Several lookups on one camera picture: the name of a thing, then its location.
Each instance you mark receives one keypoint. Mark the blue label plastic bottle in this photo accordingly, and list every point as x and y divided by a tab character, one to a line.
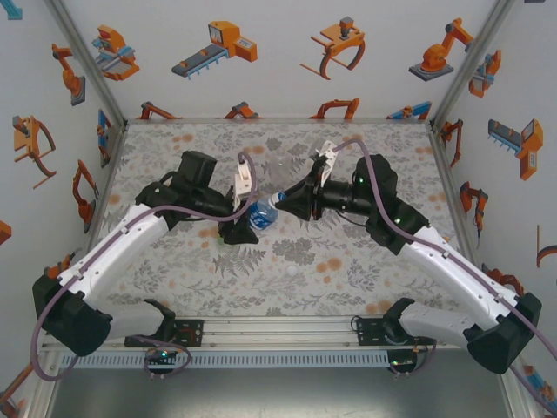
261	217

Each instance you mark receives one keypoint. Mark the clear unlabelled plastic bottle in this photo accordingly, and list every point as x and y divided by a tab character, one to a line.
283	172

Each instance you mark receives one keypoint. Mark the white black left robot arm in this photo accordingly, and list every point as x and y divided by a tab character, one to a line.
109	248

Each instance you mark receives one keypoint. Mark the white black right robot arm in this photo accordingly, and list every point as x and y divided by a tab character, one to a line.
457	270

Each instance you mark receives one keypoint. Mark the floral patterned table cover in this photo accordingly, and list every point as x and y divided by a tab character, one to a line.
261	296

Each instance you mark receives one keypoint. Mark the small green-lit circuit board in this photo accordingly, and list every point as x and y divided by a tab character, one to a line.
162	355
402	361

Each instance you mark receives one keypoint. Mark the grey metal base panel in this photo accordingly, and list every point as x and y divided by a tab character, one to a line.
278	396

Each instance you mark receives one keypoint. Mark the aluminium back frame rail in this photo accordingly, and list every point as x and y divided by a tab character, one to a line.
278	120

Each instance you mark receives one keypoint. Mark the aluminium side frame rail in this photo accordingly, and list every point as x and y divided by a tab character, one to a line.
454	196
111	174

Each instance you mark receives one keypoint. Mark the aluminium front mounting rail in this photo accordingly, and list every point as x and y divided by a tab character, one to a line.
278	333

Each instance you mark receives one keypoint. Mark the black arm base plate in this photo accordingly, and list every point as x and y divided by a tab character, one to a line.
367	333
196	333

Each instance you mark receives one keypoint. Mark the aluminium frame post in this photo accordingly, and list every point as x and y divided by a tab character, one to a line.
87	65
474	61

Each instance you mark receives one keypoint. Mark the aluminium frame leg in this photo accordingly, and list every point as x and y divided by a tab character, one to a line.
43	392
520	396

